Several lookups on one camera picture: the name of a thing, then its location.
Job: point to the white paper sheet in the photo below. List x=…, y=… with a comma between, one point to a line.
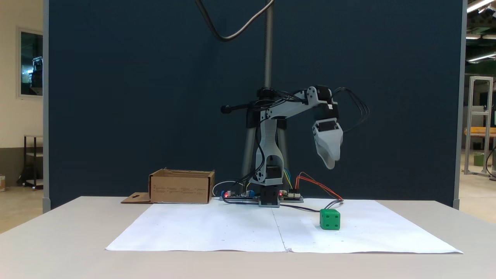
x=368, y=232
x=201, y=228

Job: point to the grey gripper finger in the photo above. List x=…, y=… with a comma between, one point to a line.
x=337, y=153
x=323, y=149

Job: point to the framed wall window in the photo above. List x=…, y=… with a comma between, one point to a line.
x=31, y=62

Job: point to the blue circuit board red LED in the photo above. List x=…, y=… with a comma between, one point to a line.
x=236, y=195

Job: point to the ceiling light strip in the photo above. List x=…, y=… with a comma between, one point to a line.
x=480, y=58
x=478, y=5

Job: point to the wooden table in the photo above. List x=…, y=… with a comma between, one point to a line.
x=480, y=131

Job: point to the aluminium frame rack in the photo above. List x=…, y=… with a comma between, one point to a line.
x=472, y=124

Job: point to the green die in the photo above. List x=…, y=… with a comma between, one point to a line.
x=330, y=220

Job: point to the brown cardboard box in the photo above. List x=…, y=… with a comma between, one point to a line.
x=182, y=190

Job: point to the black and grey tripod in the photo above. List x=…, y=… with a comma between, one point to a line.
x=268, y=46

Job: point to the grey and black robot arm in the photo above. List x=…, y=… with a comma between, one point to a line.
x=271, y=155

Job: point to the dark blue partition panel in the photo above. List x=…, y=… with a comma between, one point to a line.
x=116, y=97

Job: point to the green bin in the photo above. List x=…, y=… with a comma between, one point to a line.
x=479, y=159

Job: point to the dark shelf cart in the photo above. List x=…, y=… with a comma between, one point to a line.
x=34, y=162

